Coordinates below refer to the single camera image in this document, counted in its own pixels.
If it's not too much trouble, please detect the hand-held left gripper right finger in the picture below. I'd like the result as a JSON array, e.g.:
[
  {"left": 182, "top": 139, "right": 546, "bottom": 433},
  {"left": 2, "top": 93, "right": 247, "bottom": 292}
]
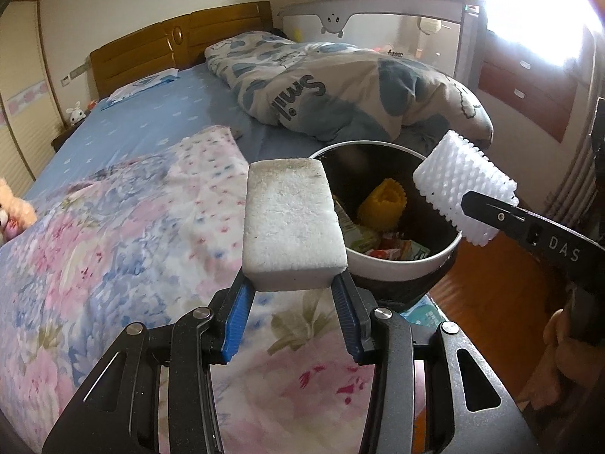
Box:
[{"left": 331, "top": 272, "right": 540, "bottom": 454}]

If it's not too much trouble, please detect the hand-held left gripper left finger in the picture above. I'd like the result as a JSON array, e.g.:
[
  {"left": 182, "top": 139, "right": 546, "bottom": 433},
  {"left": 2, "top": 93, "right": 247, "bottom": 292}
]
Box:
[{"left": 40, "top": 269, "right": 256, "bottom": 454}]

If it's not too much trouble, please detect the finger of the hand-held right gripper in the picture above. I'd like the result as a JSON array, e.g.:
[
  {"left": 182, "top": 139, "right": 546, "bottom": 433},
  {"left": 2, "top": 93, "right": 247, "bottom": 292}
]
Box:
[{"left": 461, "top": 190, "right": 544, "bottom": 251}]

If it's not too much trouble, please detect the white foam net sleeve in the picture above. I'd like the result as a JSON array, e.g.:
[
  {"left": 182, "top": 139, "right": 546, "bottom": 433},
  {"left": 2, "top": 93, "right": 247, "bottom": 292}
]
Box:
[{"left": 413, "top": 130, "right": 519, "bottom": 247}]

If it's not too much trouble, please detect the white and black trash bin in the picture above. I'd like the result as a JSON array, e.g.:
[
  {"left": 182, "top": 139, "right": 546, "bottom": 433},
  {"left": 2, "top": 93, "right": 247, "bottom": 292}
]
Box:
[{"left": 307, "top": 139, "right": 464, "bottom": 310}]

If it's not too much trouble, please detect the green snack packet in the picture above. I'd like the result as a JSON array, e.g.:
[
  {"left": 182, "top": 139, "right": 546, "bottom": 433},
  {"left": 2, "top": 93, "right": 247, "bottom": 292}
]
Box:
[{"left": 335, "top": 194, "right": 379, "bottom": 253}]

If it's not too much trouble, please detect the red snack packet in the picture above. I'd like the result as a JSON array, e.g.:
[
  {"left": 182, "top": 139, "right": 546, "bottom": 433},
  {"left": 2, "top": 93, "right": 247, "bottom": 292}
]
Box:
[{"left": 369, "top": 232, "right": 412, "bottom": 261}]

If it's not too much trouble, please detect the white foam block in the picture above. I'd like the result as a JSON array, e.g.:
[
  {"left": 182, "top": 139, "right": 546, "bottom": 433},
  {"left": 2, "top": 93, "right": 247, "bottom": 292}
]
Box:
[{"left": 242, "top": 157, "right": 349, "bottom": 292}]

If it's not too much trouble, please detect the orange foam net sleeve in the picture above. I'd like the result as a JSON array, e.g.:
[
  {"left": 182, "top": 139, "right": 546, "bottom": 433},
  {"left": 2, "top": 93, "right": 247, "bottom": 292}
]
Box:
[{"left": 358, "top": 178, "right": 408, "bottom": 233}]

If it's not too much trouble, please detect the person's right hand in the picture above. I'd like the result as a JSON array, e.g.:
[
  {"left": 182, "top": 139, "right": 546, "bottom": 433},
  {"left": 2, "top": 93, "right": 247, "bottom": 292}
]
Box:
[{"left": 543, "top": 309, "right": 605, "bottom": 391}]

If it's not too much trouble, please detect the white pleated curtain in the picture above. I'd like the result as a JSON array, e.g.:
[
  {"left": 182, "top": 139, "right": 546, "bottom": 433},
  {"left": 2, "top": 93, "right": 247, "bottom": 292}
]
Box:
[{"left": 543, "top": 151, "right": 597, "bottom": 229}]

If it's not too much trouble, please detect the blue green packet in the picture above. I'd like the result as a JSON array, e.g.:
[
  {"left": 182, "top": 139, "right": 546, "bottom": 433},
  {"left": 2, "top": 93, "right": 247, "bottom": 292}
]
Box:
[{"left": 402, "top": 299, "right": 447, "bottom": 328}]

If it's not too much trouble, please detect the floral pink and blue blanket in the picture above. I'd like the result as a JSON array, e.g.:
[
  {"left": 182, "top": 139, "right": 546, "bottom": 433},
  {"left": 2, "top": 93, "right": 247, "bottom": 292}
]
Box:
[{"left": 0, "top": 125, "right": 426, "bottom": 454}]

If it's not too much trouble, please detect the brown wooden dresser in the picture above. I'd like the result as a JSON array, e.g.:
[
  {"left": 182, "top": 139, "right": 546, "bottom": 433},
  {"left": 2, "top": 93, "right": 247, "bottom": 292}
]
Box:
[{"left": 477, "top": 33, "right": 587, "bottom": 145}]

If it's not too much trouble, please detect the blue dotted bed sheet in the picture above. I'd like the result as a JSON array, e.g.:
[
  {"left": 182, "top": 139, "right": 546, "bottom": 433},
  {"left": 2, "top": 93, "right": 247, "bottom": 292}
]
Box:
[{"left": 23, "top": 64, "right": 284, "bottom": 199}]

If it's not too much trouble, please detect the blue and white printed quilt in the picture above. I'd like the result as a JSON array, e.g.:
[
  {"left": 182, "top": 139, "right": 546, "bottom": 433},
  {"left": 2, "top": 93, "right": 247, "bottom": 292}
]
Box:
[{"left": 204, "top": 31, "right": 495, "bottom": 145}]

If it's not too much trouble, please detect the grey baby crib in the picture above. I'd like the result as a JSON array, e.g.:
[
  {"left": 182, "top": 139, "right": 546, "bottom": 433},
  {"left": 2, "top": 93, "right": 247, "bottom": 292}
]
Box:
[{"left": 276, "top": 0, "right": 487, "bottom": 90}]

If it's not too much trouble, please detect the beige teddy bear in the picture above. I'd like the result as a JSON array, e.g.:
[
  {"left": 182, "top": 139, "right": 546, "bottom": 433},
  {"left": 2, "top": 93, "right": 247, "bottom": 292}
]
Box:
[{"left": 0, "top": 177, "right": 37, "bottom": 242}]

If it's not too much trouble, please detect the dark wooden nightstand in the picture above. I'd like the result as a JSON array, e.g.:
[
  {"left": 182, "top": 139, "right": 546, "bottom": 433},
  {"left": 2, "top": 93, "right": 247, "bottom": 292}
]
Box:
[{"left": 51, "top": 123, "right": 86, "bottom": 152}]

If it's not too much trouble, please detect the folded blue and white cloth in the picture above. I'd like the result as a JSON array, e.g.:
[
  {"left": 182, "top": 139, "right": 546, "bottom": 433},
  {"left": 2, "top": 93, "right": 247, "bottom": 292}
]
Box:
[{"left": 101, "top": 68, "right": 179, "bottom": 107}]

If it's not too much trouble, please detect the white rabbit toy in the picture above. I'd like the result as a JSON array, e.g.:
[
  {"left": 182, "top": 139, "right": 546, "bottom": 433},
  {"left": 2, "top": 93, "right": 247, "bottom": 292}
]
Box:
[{"left": 65, "top": 101, "right": 88, "bottom": 127}]

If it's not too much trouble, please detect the wooden headboard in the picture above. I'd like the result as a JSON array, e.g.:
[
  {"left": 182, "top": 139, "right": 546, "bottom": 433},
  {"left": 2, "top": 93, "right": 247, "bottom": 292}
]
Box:
[{"left": 89, "top": 1, "right": 275, "bottom": 98}]

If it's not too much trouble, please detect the cream sliding door wardrobe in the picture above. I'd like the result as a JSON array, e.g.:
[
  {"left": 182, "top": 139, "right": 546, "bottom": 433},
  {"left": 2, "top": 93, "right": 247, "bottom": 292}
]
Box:
[{"left": 0, "top": 0, "right": 64, "bottom": 185}]

